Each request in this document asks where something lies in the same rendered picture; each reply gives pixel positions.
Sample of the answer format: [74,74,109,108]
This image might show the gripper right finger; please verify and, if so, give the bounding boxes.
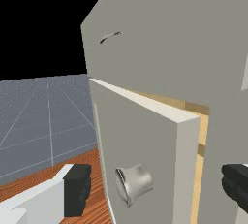
[221,163,248,224]

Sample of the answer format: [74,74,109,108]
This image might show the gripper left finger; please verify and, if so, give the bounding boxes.
[0,163,92,224]

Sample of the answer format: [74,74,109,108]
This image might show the pale grey cabinet door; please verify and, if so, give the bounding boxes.
[88,78,202,224]

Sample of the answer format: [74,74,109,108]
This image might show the pale grey cabinet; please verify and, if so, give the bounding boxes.
[79,0,248,224]

